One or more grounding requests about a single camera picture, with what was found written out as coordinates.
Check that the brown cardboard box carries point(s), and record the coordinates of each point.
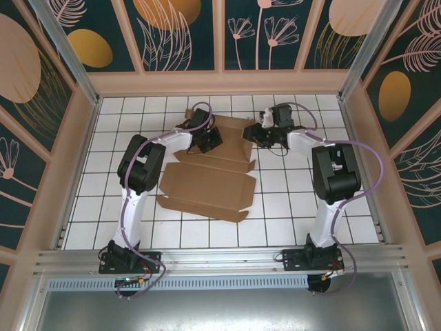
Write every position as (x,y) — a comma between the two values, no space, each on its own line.
(206,186)

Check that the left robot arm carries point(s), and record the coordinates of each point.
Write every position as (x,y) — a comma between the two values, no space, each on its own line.
(131,213)

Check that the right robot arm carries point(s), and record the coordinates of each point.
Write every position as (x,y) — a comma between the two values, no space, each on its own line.
(324,220)

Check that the small green circuit board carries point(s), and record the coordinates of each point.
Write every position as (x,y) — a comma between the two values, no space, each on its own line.
(131,281)

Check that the grey metal sheet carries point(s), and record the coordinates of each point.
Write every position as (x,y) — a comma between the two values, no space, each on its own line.
(224,310)

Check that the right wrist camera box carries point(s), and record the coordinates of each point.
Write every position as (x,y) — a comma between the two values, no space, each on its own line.
(267,119)

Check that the aluminium mounting rail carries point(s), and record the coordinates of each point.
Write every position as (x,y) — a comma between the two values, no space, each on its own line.
(224,257)

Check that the aluminium frame post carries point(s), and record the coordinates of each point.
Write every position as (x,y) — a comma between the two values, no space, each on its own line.
(364,51)
(74,62)

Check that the aluminium side rail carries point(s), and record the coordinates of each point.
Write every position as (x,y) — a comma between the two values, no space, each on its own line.
(380,234)
(86,148)

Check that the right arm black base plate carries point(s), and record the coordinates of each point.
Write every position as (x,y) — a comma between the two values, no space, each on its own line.
(293,260)

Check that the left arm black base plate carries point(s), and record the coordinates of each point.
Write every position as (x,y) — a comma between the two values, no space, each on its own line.
(151,260)

